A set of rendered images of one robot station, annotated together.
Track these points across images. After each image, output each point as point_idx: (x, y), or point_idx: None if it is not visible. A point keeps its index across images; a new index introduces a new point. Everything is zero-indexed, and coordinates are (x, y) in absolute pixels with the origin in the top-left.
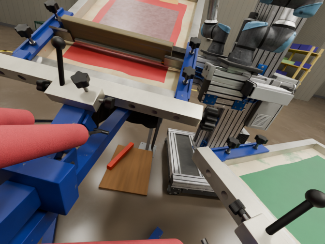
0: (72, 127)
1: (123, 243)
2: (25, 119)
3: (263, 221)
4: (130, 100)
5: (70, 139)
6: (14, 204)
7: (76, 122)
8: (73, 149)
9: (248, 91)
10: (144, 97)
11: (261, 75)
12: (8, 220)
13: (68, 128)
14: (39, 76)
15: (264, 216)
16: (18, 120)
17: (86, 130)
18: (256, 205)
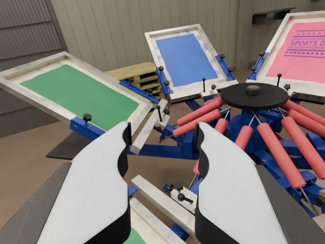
0: (293, 174)
1: None
2: (319, 172)
3: (194, 204)
4: (321, 215)
5: (284, 171)
6: (279, 175)
7: (318, 194)
8: (300, 193)
9: None
10: (318, 221)
11: None
12: (274, 174)
13: (290, 170)
14: None
15: (193, 207)
16: (316, 169)
17: (296, 184)
18: (193, 225)
